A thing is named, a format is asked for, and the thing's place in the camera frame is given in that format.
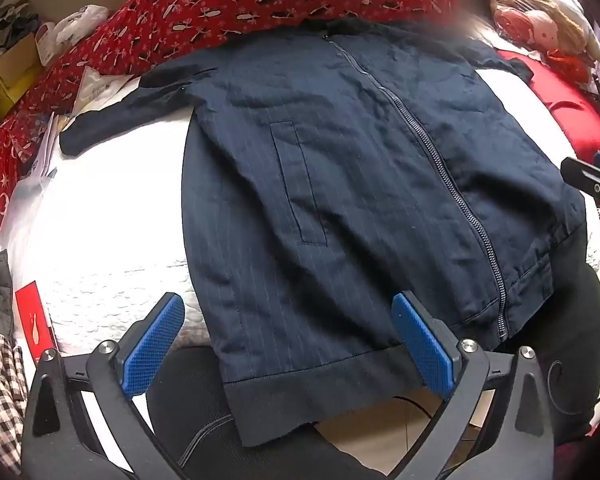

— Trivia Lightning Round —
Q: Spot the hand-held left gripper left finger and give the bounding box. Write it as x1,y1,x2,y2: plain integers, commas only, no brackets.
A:
22,292,186,480

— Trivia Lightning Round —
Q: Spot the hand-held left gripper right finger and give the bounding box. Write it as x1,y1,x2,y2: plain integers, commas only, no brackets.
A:
385,291,556,480

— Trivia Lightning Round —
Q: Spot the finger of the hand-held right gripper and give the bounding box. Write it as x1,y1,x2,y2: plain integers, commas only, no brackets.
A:
561,151,600,211

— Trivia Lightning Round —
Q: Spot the navy pinstriped zip jacket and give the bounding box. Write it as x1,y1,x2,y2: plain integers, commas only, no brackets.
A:
60,20,588,448

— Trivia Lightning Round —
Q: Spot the red cushion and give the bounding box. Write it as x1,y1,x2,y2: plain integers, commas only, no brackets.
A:
497,50,600,161

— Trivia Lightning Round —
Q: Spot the red card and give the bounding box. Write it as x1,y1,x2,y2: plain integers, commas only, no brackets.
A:
15,282,59,366

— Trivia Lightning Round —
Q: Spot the white quilted bed cover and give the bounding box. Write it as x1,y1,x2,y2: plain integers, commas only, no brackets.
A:
0,67,600,356

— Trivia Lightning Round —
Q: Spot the person's black-clad right leg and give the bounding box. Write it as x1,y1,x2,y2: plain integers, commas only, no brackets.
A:
492,222,600,447

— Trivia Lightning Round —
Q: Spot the blond-haired pink plush doll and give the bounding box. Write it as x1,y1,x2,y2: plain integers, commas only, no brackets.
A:
490,0,588,56

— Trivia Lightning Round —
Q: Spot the black and white checked cloth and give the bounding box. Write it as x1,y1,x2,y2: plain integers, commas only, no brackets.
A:
0,332,32,476

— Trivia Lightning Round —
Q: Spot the pile of white papers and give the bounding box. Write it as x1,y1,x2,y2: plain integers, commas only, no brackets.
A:
22,71,141,181

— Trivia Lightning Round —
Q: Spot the yellow cardboard box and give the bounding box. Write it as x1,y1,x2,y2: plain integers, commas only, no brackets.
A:
0,34,44,111

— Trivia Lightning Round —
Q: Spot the white plastic bag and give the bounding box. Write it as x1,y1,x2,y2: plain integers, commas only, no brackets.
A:
55,4,111,50

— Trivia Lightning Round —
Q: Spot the thin black cable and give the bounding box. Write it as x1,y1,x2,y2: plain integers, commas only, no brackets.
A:
542,357,600,416

